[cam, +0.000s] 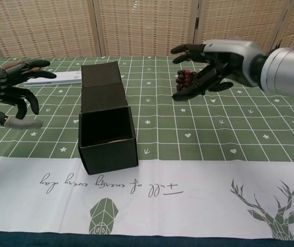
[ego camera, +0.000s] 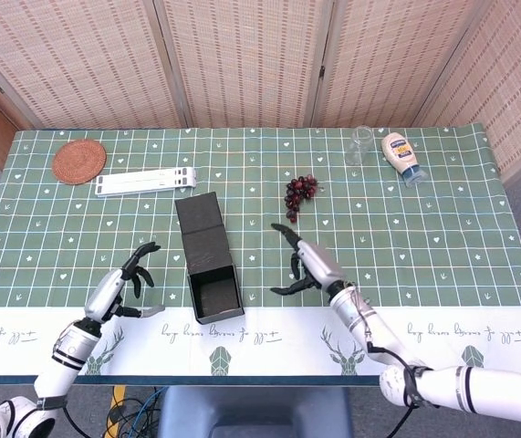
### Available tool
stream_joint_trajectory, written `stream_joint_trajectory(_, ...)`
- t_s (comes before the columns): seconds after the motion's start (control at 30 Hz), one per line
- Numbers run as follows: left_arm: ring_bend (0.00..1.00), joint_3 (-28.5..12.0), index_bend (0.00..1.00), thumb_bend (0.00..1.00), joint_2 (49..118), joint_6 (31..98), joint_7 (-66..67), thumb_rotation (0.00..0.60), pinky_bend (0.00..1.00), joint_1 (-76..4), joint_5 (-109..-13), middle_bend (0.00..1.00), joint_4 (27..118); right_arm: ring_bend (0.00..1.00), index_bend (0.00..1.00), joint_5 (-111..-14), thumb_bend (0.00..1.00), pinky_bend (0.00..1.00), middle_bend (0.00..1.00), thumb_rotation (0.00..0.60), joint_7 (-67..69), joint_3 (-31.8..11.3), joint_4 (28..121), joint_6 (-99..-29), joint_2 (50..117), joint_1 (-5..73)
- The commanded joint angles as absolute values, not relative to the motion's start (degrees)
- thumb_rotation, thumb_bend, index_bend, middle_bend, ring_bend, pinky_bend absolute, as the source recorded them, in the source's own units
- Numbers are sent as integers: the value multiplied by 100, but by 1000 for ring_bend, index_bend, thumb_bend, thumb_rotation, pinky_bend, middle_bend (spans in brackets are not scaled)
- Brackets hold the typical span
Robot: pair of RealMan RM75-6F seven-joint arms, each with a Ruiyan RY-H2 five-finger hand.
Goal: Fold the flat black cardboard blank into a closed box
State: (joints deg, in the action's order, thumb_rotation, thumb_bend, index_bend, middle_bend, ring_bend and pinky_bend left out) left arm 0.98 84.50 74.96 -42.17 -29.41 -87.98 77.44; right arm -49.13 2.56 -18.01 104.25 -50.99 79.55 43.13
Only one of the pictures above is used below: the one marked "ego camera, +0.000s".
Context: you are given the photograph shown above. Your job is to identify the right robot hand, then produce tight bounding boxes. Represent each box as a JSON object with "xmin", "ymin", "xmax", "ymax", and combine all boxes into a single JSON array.
[{"xmin": 269, "ymin": 223, "xmax": 346, "ymax": 297}]

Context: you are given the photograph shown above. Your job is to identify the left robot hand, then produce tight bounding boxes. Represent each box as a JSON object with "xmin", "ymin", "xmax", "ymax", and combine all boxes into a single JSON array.
[{"xmin": 84, "ymin": 241, "xmax": 166, "ymax": 324}]

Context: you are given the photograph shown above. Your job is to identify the black paper box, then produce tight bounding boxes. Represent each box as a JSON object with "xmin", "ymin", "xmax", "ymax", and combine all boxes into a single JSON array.
[{"xmin": 174, "ymin": 192, "xmax": 246, "ymax": 326}]

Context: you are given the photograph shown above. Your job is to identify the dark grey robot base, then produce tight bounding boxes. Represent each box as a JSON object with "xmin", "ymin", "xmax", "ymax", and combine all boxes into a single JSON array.
[{"xmin": 157, "ymin": 386, "xmax": 355, "ymax": 438}]

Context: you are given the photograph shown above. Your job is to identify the white folding stand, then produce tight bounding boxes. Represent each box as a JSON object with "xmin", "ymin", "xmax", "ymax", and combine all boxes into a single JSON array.
[{"xmin": 94, "ymin": 166, "xmax": 197, "ymax": 198}]

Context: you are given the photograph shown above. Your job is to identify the bamboo folding screen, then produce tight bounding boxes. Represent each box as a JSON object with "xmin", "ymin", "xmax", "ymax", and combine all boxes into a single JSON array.
[{"xmin": 0, "ymin": 0, "xmax": 521, "ymax": 183}]

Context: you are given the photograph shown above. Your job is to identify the dark red grape bunch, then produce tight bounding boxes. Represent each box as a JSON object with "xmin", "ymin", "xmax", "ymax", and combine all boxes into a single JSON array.
[{"xmin": 285, "ymin": 173, "xmax": 321, "ymax": 224}]

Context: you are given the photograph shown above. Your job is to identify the green checked tablecloth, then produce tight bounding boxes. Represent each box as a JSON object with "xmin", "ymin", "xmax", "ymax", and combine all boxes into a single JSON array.
[{"xmin": 0, "ymin": 122, "xmax": 521, "ymax": 388}]

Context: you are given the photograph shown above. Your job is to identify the clear plastic jar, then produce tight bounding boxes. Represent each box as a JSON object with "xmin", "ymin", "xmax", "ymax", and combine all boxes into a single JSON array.
[{"xmin": 343, "ymin": 125, "xmax": 374, "ymax": 166}]

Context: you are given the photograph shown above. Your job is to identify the round woven rattan coaster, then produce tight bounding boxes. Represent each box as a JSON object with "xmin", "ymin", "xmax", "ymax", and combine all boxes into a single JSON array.
[{"xmin": 51, "ymin": 139, "xmax": 108, "ymax": 186}]

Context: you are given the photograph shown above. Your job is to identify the mayonnaise squeeze bottle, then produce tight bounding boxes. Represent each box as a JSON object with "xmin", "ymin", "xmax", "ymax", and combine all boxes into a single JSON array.
[{"xmin": 380, "ymin": 131, "xmax": 429, "ymax": 188}]

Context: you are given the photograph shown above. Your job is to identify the coloured right wrist wires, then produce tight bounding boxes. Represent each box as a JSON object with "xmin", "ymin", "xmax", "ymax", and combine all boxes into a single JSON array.
[{"xmin": 349, "ymin": 282, "xmax": 375, "ymax": 334}]

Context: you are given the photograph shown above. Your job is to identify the blue floor cable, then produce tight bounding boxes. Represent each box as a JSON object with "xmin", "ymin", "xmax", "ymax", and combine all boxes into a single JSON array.
[{"xmin": 125, "ymin": 387, "xmax": 166, "ymax": 438}]

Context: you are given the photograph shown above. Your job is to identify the black floor cable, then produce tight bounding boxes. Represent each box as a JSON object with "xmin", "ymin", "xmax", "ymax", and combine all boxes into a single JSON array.
[{"xmin": 106, "ymin": 395, "xmax": 161, "ymax": 438}]

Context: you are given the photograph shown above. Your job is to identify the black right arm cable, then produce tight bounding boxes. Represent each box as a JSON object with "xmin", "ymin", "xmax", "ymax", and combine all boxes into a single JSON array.
[{"xmin": 365, "ymin": 332, "xmax": 430, "ymax": 438}]

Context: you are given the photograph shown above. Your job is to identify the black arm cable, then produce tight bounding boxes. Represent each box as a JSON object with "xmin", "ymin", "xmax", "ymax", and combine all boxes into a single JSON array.
[
  {"xmin": 61, "ymin": 405, "xmax": 92, "ymax": 438},
  {"xmin": 365, "ymin": 332, "xmax": 430, "ymax": 438}
]

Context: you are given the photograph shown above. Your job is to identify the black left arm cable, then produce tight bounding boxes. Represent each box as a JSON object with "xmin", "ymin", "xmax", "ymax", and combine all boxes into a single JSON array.
[{"xmin": 61, "ymin": 405, "xmax": 92, "ymax": 438}]

